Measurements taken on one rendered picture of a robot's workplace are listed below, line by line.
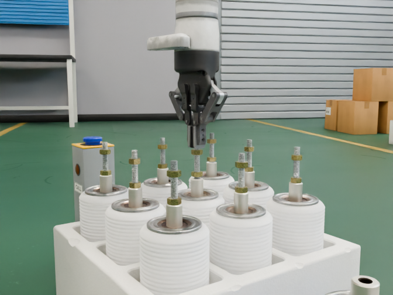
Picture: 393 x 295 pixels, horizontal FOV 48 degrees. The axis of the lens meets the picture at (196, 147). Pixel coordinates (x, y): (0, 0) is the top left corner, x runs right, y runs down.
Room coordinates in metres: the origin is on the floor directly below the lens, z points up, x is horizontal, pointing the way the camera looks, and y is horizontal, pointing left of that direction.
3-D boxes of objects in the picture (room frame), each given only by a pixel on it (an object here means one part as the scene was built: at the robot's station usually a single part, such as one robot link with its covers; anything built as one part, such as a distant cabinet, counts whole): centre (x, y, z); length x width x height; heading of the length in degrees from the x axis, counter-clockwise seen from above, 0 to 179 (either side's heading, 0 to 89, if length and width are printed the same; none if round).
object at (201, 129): (0.72, -0.01, 0.37); 0.03 x 0.01 x 0.05; 40
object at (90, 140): (0.94, 0.22, 0.32); 0.04 x 0.04 x 0.02
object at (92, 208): (0.77, 0.16, 0.16); 0.10 x 0.10 x 0.18
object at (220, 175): (0.90, -0.03, 0.25); 0.08 x 0.08 x 0.01
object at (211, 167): (0.90, -0.03, 0.26); 0.02 x 0.02 x 0.03
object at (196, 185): (0.74, 0.00, 0.26); 0.02 x 0.02 x 0.03
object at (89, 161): (0.94, 0.23, 0.16); 0.07 x 0.07 x 0.31; 34
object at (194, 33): (0.73, 0.01, 0.53); 0.11 x 0.09 x 0.06; 130
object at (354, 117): (4.12, -1.52, 0.15); 0.30 x 0.24 x 0.30; 11
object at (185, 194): (0.74, 0.00, 0.25); 0.08 x 0.08 x 0.01
